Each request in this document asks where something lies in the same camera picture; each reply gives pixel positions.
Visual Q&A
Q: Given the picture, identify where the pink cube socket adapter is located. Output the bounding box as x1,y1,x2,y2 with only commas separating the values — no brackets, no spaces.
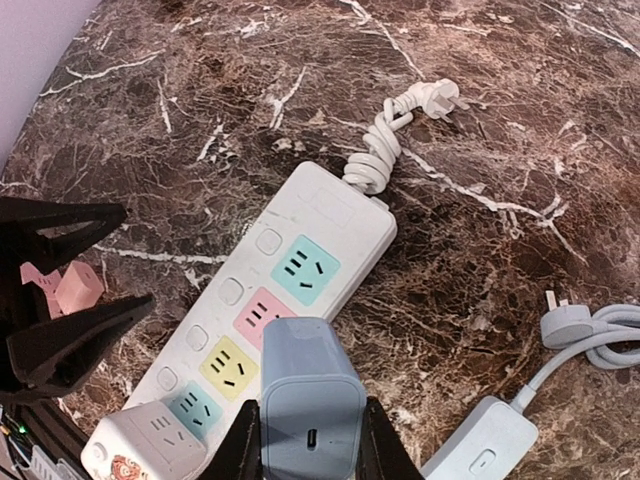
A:
20,262,63,319

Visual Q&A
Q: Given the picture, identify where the small pink charger plug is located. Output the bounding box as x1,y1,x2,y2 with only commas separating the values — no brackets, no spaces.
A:
55,261,105,315

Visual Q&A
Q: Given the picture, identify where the small blue charger plug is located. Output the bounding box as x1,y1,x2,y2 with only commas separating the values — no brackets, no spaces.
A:
259,317,367,479

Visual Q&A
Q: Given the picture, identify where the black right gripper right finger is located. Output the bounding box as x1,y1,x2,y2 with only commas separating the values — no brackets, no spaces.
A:
355,396,424,480

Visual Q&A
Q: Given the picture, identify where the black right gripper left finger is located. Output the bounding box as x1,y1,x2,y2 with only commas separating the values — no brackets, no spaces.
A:
199,400,263,480

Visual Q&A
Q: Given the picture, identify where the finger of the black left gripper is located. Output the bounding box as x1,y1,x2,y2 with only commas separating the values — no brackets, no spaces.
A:
1,292,154,398
1,197,127,300

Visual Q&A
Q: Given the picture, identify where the white cube socket adapter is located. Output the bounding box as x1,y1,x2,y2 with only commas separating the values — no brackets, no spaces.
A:
81,401,206,479

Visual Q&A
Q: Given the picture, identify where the white multicolour power strip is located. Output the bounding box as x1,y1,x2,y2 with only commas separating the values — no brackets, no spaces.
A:
122,79,463,479

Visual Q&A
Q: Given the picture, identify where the light blue power strip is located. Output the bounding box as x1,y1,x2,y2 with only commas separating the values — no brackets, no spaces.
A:
419,290,639,480

